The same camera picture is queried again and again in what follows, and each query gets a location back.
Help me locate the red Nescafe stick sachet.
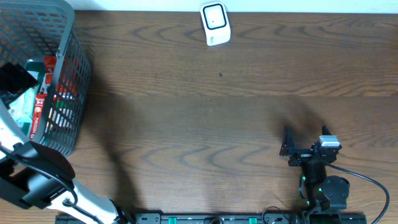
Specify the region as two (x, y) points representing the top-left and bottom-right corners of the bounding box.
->
(29, 94), (47, 139)

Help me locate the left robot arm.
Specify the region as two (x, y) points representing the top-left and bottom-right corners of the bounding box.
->
(1, 62), (136, 223)

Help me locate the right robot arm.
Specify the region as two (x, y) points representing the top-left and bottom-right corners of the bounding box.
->
(279, 126), (349, 223)

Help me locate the white barcode scanner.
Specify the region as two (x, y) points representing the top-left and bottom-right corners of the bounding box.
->
(200, 2), (231, 46)

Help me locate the green snack packet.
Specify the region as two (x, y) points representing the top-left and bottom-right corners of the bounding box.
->
(17, 61), (45, 136)

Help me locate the pale green wipes packet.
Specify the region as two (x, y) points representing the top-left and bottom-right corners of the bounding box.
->
(9, 88), (36, 123)

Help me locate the red snack packet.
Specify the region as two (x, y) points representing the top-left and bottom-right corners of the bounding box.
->
(39, 56), (57, 95)

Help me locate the grey plastic shopping basket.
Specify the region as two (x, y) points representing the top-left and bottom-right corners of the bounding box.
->
(1, 0), (91, 157)

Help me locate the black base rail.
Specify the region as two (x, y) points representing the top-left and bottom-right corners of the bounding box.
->
(55, 212), (368, 224)

